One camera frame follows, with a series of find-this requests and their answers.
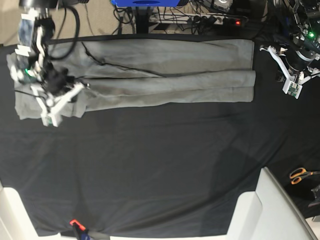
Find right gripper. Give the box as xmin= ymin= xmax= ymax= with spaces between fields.
xmin=43 ymin=66 xmax=75 ymax=97

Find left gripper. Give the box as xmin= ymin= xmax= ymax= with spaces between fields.
xmin=275 ymin=48 xmax=316 ymax=82

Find grey T-shirt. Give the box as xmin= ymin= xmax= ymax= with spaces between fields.
xmin=5 ymin=38 xmax=257 ymax=120

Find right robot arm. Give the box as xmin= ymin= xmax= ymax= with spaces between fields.
xmin=10 ymin=0 xmax=80 ymax=96

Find blue box on stand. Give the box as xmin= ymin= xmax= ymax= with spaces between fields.
xmin=110 ymin=0 xmax=180 ymax=8

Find white power strip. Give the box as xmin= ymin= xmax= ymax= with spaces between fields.
xmin=149 ymin=12 xmax=249 ymax=27

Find white bin right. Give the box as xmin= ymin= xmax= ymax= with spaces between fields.
xmin=226 ymin=167 xmax=317 ymax=240

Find white bin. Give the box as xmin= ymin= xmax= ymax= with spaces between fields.
xmin=226 ymin=167 xmax=317 ymax=240
xmin=0 ymin=186 xmax=39 ymax=240

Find black table cloth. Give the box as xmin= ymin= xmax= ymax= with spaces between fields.
xmin=0 ymin=34 xmax=320 ymax=237

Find white bin left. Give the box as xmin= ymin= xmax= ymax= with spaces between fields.
xmin=0 ymin=186 xmax=39 ymax=240

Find red blue clamp bottom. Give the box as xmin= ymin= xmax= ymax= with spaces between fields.
xmin=69 ymin=219 xmax=92 ymax=240

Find orange handled scissors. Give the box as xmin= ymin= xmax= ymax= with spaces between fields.
xmin=289 ymin=167 xmax=320 ymax=185

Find black metal bracket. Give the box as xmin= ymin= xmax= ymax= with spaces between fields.
xmin=308 ymin=185 xmax=320 ymax=208

